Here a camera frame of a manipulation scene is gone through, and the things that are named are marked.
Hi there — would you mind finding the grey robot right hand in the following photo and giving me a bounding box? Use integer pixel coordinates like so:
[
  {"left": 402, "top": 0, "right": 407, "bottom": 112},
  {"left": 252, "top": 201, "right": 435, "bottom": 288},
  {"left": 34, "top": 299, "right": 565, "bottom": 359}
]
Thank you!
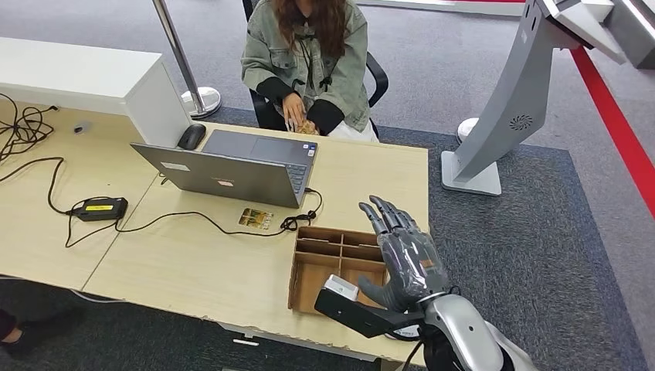
[{"left": 357, "top": 195, "right": 452, "bottom": 314}]

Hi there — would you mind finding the white card reader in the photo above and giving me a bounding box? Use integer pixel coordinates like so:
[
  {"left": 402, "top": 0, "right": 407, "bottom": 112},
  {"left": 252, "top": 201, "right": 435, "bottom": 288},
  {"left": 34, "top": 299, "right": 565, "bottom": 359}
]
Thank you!
[{"left": 385, "top": 326, "right": 422, "bottom": 342}]

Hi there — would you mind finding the person's right hand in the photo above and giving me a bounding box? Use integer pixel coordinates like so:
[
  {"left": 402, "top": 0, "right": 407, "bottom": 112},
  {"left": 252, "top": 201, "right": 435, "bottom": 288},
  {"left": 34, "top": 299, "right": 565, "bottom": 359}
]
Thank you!
[{"left": 281, "top": 92, "right": 308, "bottom": 134}]

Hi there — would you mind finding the person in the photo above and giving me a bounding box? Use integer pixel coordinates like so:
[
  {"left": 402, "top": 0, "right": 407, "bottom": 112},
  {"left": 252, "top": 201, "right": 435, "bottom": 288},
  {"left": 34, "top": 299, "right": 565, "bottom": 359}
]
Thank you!
[{"left": 240, "top": 0, "right": 381, "bottom": 143}]

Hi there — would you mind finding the person's foot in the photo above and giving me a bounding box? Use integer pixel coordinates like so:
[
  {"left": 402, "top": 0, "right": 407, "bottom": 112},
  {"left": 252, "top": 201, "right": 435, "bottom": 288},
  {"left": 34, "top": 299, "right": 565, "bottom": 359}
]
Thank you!
[{"left": 0, "top": 307, "right": 86, "bottom": 359}]

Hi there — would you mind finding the brown cardboard divider tray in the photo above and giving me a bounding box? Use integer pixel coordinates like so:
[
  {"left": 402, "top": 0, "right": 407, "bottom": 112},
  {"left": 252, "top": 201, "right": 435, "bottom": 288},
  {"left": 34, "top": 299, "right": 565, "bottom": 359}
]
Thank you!
[{"left": 287, "top": 226, "right": 390, "bottom": 315}]

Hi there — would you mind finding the dark grey floor rug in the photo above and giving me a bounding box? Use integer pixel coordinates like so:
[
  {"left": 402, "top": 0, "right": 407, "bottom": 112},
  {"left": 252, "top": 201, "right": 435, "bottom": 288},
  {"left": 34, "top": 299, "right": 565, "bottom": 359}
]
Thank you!
[{"left": 204, "top": 106, "right": 648, "bottom": 371}]

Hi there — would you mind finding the white round floor base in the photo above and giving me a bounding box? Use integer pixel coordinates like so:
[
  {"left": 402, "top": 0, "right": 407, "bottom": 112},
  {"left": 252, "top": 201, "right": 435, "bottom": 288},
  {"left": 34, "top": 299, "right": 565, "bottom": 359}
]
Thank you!
[{"left": 456, "top": 117, "right": 480, "bottom": 143}]

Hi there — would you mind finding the black office chair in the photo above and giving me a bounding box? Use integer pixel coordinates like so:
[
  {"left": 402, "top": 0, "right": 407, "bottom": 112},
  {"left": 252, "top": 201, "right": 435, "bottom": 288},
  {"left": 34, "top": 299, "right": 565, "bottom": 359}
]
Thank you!
[{"left": 242, "top": 0, "right": 390, "bottom": 139}]

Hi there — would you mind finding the grey laptop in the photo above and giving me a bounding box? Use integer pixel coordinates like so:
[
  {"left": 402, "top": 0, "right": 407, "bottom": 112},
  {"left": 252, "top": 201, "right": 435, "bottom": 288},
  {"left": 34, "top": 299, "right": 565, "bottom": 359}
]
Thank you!
[{"left": 130, "top": 128, "right": 319, "bottom": 209}]

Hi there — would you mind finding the grey kiosk stand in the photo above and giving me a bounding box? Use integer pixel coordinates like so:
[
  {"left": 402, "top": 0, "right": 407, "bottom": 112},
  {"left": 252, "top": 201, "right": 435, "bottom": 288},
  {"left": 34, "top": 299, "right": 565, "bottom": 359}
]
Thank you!
[{"left": 440, "top": 0, "right": 628, "bottom": 198}]

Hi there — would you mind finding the black computer mouse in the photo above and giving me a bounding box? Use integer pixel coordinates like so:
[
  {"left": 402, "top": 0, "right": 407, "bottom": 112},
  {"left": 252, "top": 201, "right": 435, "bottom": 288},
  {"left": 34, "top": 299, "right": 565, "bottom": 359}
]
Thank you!
[{"left": 177, "top": 122, "right": 208, "bottom": 151}]

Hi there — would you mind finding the black power adapter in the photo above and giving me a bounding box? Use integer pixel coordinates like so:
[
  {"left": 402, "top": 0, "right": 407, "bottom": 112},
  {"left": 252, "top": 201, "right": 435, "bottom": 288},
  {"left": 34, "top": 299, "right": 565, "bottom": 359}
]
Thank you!
[{"left": 71, "top": 196, "right": 129, "bottom": 222}]

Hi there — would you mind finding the grey machine housing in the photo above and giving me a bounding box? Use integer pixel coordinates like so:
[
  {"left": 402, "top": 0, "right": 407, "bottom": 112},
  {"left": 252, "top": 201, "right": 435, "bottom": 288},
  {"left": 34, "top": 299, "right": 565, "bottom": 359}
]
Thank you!
[{"left": 603, "top": 0, "right": 655, "bottom": 70}]

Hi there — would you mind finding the white desk cabinet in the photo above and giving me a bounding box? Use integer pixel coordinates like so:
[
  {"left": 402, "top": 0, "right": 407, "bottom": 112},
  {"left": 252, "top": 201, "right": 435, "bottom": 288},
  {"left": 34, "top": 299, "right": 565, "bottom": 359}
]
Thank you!
[{"left": 0, "top": 36, "right": 193, "bottom": 149}]

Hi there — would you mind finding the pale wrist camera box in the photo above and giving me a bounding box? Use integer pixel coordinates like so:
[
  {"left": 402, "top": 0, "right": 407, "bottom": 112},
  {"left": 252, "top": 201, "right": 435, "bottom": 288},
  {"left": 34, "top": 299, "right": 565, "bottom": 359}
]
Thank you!
[{"left": 324, "top": 274, "right": 360, "bottom": 303}]

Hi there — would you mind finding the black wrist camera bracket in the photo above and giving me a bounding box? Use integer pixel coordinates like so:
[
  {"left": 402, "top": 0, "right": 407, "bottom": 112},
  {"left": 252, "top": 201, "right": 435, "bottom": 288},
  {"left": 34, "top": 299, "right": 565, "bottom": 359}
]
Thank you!
[{"left": 314, "top": 288, "right": 426, "bottom": 340}]

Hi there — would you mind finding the black laptop power cable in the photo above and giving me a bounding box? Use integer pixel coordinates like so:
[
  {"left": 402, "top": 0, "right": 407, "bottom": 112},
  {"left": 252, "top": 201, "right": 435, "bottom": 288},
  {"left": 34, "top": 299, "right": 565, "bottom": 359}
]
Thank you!
[{"left": 113, "top": 187, "right": 325, "bottom": 240}]

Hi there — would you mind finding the white cable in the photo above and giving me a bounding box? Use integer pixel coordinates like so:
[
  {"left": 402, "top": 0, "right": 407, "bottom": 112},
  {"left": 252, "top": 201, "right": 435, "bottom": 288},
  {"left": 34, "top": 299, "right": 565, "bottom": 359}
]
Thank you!
[{"left": 69, "top": 288, "right": 128, "bottom": 305}]

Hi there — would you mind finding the chrome stanchion post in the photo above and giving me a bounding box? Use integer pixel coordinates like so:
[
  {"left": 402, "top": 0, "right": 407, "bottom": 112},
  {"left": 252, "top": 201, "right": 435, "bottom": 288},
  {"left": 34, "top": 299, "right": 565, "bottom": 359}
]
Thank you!
[{"left": 151, "top": 0, "right": 222, "bottom": 120}]

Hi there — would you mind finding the black mains cable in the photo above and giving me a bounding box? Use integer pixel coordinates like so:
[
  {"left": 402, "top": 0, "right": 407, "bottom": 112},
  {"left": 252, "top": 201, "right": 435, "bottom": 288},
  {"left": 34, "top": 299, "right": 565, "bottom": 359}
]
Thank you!
[{"left": 0, "top": 155, "right": 121, "bottom": 250}]

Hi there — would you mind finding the tangled black cable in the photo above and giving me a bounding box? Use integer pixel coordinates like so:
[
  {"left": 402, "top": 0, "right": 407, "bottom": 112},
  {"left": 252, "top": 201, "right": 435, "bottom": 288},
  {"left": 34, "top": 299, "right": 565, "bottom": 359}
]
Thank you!
[{"left": 0, "top": 94, "right": 59, "bottom": 164}]

